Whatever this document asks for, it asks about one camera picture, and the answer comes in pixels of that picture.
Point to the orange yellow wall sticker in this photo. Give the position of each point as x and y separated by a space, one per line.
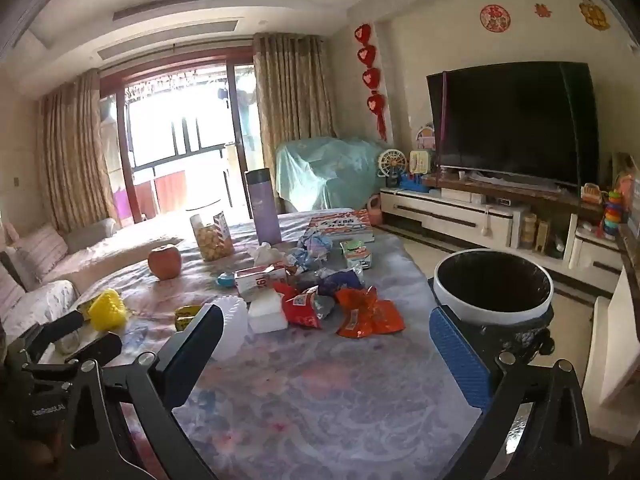
595 14

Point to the beige patterned curtain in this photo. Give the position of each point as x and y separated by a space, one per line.
75 160
295 90

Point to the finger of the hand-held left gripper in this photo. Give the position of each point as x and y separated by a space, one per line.
97 346
55 330

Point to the white television cabinet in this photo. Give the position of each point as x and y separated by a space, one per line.
450 215

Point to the pink covered sofa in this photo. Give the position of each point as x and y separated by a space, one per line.
100 255

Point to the pink striped pillow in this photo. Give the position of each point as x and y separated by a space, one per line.
42 255

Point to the purple thermos bottle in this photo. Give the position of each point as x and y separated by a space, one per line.
263 210

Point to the toy ferris wheel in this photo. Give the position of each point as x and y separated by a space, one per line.
391 165

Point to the grey pillow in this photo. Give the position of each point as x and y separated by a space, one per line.
92 235

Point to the red heart hanging decoration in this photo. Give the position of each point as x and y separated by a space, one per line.
369 77

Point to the black flat television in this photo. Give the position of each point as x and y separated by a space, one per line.
515 120

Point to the white side cabinet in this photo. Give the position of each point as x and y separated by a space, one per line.
617 335

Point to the orange toy cash register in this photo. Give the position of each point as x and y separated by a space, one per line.
591 194

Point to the orange snack wrapper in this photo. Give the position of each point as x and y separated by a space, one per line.
370 315

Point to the blue toy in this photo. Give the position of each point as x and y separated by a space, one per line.
412 182

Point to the round red wall sticker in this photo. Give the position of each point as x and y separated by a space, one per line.
495 16

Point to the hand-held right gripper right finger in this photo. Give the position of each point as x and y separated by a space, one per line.
460 360

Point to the white trash bin black liner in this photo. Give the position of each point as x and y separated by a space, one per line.
490 280

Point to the yellow plastic toy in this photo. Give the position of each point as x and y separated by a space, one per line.
106 310

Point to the clear jar of snack balls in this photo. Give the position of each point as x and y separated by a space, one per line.
212 242

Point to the pink hanging brush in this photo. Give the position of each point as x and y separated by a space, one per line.
485 227

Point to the white foam block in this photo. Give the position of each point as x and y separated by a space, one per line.
267 312

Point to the red snack wrapper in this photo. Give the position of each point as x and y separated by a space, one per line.
297 307

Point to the pink watering can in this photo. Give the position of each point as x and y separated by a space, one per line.
375 212

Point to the yellow green wrapper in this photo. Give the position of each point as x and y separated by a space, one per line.
186 316

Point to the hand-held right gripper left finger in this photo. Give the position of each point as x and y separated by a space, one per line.
192 355

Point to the floral tablecloth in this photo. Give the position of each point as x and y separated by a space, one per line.
300 385

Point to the small red wall sticker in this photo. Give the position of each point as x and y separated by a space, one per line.
541 10

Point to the pink toy house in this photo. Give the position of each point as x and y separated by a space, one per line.
425 137

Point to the teal covered armchair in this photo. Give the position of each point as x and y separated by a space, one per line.
325 170

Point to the green yellow toy phone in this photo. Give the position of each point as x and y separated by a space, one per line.
419 162

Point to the red picture book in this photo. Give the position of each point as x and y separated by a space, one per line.
342 225

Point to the blue snack wrapper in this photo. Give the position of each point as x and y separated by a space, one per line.
342 282

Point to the red apple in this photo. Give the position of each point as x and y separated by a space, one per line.
165 262

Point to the green drink carton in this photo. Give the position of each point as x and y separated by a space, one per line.
357 255

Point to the red white carton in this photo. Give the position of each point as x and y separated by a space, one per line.
257 282

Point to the blue pink paper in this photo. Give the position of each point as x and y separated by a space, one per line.
315 245
300 260

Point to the yellow stacked jars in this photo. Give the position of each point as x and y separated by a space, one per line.
528 230

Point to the white ribbed plastic container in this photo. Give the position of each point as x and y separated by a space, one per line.
232 327

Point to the sliding glass balcony door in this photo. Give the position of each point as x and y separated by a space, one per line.
175 120

